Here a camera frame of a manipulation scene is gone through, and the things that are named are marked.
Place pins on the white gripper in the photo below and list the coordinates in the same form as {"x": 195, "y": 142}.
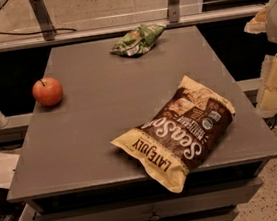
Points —
{"x": 267, "y": 96}

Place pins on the red apple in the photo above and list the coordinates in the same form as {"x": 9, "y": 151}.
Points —
{"x": 47, "y": 91}

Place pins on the brown yellow tortilla chip bag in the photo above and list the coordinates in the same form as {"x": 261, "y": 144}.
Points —
{"x": 177, "y": 139}

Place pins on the green jalapeno chip bag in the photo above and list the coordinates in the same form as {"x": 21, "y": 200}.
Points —
{"x": 138, "y": 41}

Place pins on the metal railing frame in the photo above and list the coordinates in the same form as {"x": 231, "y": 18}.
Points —
{"x": 37, "y": 23}

